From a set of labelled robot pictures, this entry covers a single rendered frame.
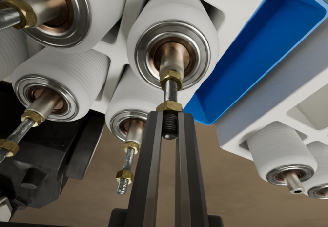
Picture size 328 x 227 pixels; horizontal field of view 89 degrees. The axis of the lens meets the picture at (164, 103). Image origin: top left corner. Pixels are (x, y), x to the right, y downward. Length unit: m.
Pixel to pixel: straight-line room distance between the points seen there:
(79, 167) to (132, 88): 0.35
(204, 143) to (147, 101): 0.52
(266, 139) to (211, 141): 0.35
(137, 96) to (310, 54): 0.29
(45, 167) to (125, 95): 0.37
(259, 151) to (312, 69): 0.17
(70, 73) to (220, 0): 0.20
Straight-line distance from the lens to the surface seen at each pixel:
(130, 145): 0.22
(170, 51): 0.16
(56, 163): 0.54
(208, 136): 0.68
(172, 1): 0.18
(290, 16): 0.42
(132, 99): 0.22
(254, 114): 0.38
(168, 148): 0.73
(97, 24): 0.18
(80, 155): 0.53
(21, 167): 0.59
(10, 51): 0.31
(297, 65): 0.37
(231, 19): 0.24
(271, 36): 0.42
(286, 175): 0.39
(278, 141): 0.38
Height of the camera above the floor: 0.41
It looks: 49 degrees down
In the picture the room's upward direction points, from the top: 175 degrees counter-clockwise
